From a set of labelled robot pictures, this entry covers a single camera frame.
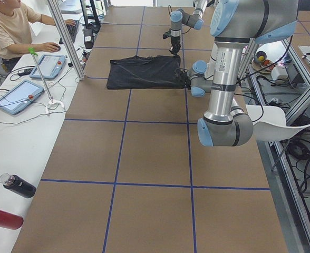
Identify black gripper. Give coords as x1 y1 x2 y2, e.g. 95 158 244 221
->
175 69 191 90
162 31 181 55

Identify black graphic t-shirt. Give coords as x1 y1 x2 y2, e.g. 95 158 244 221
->
106 55 185 90

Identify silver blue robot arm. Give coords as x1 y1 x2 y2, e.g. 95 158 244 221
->
162 0 215 55
188 1 298 147

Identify bowl with yellow ball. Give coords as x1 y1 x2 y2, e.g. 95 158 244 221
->
254 51 267 64

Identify black box with label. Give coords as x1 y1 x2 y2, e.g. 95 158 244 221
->
82 28 94 49

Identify white plastic chair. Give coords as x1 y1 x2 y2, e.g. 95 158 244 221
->
246 105 310 142

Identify black keyboard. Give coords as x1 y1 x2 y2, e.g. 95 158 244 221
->
66 20 79 43

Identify far blue teach pendant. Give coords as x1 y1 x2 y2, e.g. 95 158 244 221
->
38 54 66 80

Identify blue teach pendant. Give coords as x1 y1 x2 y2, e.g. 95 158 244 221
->
38 54 66 80
0 80 44 115

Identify metal reacher grabber stick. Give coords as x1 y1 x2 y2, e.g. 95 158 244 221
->
28 47 65 116

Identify near blue teach pendant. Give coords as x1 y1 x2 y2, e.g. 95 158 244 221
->
0 80 44 115

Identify seated person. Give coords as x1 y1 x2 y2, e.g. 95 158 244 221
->
0 0 76 72

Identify black water bottle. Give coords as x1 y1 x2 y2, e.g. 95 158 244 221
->
0 173 36 198

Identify red water bottle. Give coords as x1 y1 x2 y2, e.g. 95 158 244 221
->
0 210 24 230

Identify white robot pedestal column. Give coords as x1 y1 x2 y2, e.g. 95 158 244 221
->
194 39 235 94

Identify aluminium frame post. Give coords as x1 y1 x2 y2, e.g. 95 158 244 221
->
47 0 84 81

